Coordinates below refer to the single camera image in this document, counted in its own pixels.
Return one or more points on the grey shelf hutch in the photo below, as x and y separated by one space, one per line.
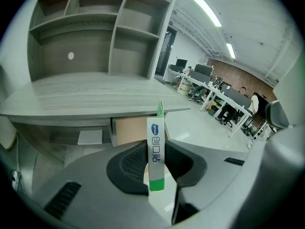
133 61

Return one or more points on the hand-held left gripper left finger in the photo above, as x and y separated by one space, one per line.
95 187

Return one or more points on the black display screen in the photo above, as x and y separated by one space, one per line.
264 107

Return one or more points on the dark grey waste bin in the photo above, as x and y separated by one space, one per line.
213 111

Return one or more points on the white round hole cover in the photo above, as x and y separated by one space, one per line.
71 55

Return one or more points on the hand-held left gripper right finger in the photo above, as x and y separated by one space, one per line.
209 180

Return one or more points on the white and green carton box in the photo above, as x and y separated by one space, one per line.
156 151

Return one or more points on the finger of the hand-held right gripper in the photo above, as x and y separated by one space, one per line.
277 116

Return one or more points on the white cylindrical pedestal table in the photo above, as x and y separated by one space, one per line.
6 135

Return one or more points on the black framed glass door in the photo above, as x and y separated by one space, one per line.
165 54

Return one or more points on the black computer monitor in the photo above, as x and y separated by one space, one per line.
203 68
181 63

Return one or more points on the cream storage box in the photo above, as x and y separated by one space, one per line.
184 89

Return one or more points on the long ceiling light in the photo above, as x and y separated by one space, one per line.
231 50
205 8

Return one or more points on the long white office desk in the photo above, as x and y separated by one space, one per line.
205 102

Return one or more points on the white equipment rack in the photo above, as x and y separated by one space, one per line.
261 135

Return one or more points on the dark grey desk partition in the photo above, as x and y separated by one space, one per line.
236 95
199 76

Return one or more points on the white power strip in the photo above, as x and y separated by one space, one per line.
14 180

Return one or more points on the grey wooden desk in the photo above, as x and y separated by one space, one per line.
95 92

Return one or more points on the white flat panel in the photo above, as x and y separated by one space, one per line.
90 137

